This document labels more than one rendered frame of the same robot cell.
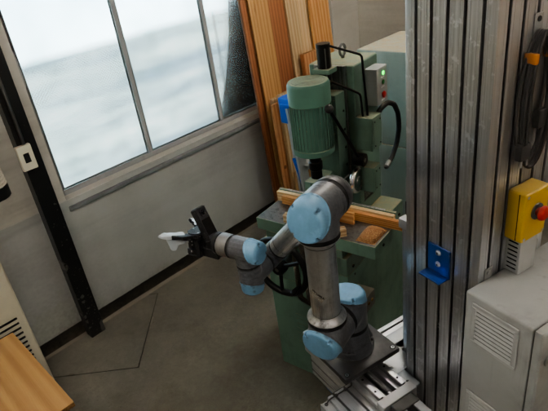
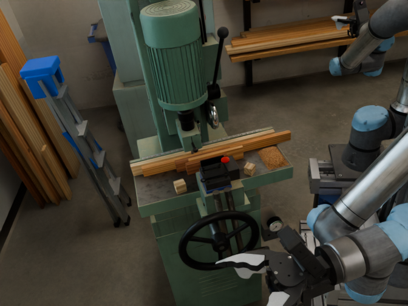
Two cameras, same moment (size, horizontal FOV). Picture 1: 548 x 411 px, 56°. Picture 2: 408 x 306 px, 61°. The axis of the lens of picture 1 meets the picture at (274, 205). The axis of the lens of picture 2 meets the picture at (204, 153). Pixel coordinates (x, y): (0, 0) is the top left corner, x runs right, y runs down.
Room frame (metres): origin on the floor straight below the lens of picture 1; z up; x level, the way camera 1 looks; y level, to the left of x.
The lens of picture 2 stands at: (1.31, 0.58, 1.79)
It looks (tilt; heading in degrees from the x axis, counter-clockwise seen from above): 38 degrees down; 311
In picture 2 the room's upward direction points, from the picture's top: 8 degrees counter-clockwise
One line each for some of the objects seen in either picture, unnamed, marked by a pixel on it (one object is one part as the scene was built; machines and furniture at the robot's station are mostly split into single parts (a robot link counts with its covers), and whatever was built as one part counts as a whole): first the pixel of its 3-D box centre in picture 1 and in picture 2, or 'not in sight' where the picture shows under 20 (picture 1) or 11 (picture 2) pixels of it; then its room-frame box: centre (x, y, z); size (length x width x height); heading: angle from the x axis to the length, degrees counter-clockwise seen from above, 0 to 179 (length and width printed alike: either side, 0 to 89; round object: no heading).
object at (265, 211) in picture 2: (360, 301); (268, 223); (1.78, -0.32, 0.58); 0.12 x 0.08 x 0.08; 140
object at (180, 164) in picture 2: not in sight; (203, 159); (2.01, -0.22, 0.92); 0.23 x 0.02 x 0.04; 50
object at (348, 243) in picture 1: (318, 231); (214, 182); (1.93, -0.18, 0.87); 0.61 x 0.30 x 0.06; 50
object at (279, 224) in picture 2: not in sight; (274, 224); (1.72, -0.27, 0.65); 0.06 x 0.04 x 0.08; 50
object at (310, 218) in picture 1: (323, 276); not in sight; (1.17, -0.11, 1.19); 0.15 x 0.12 x 0.55; 144
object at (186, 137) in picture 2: (320, 184); (189, 134); (2.07, -0.22, 1.03); 0.14 x 0.07 x 0.09; 140
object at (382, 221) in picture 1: (340, 211); (218, 152); (1.98, -0.29, 0.92); 0.62 x 0.02 x 0.04; 50
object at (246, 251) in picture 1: (246, 250); (377, 247); (1.33, 0.10, 1.21); 0.11 x 0.08 x 0.09; 54
